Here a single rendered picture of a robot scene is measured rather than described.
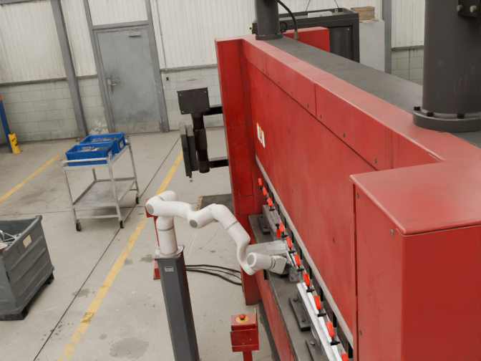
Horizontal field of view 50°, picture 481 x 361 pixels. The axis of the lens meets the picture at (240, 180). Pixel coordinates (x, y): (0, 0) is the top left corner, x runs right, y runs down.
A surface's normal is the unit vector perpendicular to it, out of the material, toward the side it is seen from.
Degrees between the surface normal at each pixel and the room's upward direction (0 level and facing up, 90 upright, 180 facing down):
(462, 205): 0
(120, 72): 90
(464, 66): 90
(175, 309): 90
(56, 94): 90
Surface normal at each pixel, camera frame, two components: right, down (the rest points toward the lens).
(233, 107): 0.13, 0.33
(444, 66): -0.66, 0.32
